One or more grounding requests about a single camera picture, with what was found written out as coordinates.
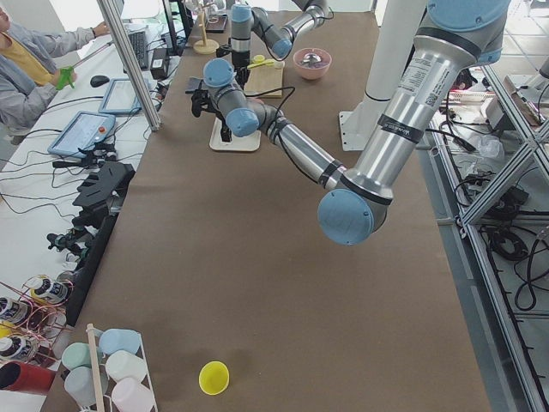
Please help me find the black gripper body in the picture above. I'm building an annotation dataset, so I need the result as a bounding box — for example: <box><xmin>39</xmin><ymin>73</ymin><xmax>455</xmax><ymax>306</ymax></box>
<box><xmin>216</xmin><ymin>112</ymin><xmax>231</xmax><ymax>131</ymax></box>
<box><xmin>232</xmin><ymin>50</ymin><xmax>250</xmax><ymax>80</ymax></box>

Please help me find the small pink bowl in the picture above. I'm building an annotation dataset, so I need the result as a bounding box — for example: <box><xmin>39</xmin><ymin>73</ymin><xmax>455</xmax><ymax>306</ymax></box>
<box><xmin>248</xmin><ymin>98</ymin><xmax>265</xmax><ymax>105</ymax></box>

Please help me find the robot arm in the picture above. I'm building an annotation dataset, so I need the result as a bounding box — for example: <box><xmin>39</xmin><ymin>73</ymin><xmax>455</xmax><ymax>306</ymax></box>
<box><xmin>191</xmin><ymin>1</ymin><xmax>509</xmax><ymax>245</ymax></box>
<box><xmin>229</xmin><ymin>0</ymin><xmax>334</xmax><ymax>87</ymax></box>

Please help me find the large pink ice bowl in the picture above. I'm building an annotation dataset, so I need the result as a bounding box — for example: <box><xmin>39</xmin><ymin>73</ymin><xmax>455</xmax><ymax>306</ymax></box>
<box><xmin>293</xmin><ymin>48</ymin><xmax>332</xmax><ymax>80</ymax></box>

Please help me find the cream serving tray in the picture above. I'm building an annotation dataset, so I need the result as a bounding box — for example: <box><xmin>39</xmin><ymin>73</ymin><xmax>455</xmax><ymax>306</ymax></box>
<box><xmin>209</xmin><ymin>108</ymin><xmax>261</xmax><ymax>152</ymax></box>

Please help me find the yellow plastic knife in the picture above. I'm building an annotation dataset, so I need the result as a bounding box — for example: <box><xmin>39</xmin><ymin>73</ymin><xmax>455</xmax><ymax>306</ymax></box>
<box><xmin>247</xmin><ymin>59</ymin><xmax>275</xmax><ymax>70</ymax></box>

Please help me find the bamboo cutting board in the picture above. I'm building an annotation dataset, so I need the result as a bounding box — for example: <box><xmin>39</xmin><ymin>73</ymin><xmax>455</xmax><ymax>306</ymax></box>
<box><xmin>244</xmin><ymin>66</ymin><xmax>284</xmax><ymax>98</ymax></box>

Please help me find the wooden cup stand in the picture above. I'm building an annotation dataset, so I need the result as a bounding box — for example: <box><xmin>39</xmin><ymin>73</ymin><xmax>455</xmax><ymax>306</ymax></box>
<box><xmin>184</xmin><ymin>0</ymin><xmax>219</xmax><ymax>55</ymax></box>

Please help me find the grey folded cloth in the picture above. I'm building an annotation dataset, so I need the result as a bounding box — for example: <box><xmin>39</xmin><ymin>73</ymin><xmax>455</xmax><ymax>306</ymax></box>
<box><xmin>184</xmin><ymin>76</ymin><xmax>202</xmax><ymax>94</ymax></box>

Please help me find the black keyboard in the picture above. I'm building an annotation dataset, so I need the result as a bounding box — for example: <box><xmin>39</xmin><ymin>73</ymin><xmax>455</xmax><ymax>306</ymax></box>
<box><xmin>128</xmin><ymin>30</ymin><xmax>148</xmax><ymax>70</ymax></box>

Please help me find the far blue teach pendant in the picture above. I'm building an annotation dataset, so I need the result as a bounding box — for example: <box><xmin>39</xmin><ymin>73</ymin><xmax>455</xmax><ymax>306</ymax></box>
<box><xmin>99</xmin><ymin>78</ymin><xmax>142</xmax><ymax>116</ymax></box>

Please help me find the blue teach pendant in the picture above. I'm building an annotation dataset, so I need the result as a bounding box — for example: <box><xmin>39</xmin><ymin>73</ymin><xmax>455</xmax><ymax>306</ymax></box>
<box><xmin>47</xmin><ymin>111</ymin><xmax>116</xmax><ymax>158</ymax></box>
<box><xmin>99</xmin><ymin>78</ymin><xmax>142</xmax><ymax>116</ymax></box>

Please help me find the black computer mouse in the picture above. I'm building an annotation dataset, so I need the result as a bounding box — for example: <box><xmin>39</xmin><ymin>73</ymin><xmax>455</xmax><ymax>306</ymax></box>
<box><xmin>89</xmin><ymin>75</ymin><xmax>110</xmax><ymax>88</ymax></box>

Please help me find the black tool holder rack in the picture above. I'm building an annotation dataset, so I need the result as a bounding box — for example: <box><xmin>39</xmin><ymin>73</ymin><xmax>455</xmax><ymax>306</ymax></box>
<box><xmin>66</xmin><ymin>161</ymin><xmax>136</xmax><ymax>327</ymax></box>

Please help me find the near blue teach pendant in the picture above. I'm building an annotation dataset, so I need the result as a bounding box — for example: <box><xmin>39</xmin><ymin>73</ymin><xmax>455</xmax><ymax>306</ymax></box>
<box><xmin>47</xmin><ymin>111</ymin><xmax>116</xmax><ymax>158</ymax></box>

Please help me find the seated person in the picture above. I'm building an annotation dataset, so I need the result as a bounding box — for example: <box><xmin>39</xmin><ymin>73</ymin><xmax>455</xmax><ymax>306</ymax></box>
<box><xmin>1</xmin><ymin>11</ymin><xmax>110</xmax><ymax>135</ymax></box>

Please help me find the blue plastic cup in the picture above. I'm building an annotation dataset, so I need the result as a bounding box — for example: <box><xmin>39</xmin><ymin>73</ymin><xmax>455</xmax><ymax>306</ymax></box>
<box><xmin>99</xmin><ymin>329</ymin><xmax>140</xmax><ymax>355</ymax></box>

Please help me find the white cup rack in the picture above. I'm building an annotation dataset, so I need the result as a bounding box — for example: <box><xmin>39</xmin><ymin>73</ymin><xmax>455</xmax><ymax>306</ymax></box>
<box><xmin>86</xmin><ymin>324</ymin><xmax>159</xmax><ymax>411</ymax></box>

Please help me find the yellow plastic cup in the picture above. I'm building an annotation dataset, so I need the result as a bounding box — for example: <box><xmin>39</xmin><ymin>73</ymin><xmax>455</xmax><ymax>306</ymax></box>
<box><xmin>198</xmin><ymin>360</ymin><xmax>230</xmax><ymax>396</ymax></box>

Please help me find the white plastic cup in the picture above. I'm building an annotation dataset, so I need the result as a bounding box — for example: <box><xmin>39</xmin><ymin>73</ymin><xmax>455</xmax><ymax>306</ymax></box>
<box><xmin>105</xmin><ymin>350</ymin><xmax>147</xmax><ymax>382</ymax></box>

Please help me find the green plastic cup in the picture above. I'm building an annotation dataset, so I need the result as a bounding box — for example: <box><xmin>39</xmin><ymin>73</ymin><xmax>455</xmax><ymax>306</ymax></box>
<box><xmin>61</xmin><ymin>342</ymin><xmax>92</xmax><ymax>371</ymax></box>

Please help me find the pink plastic cup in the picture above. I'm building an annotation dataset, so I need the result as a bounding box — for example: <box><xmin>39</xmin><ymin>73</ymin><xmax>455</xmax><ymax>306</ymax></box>
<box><xmin>112</xmin><ymin>377</ymin><xmax>154</xmax><ymax>412</ymax></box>

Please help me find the red cylinder can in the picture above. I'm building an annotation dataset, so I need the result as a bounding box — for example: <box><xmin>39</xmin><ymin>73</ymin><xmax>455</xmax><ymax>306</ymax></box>
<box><xmin>1</xmin><ymin>361</ymin><xmax>56</xmax><ymax>395</ymax></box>

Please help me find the aluminium frame post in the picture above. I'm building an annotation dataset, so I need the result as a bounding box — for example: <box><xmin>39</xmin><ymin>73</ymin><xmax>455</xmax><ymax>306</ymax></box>
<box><xmin>97</xmin><ymin>0</ymin><xmax>161</xmax><ymax>131</ymax></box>

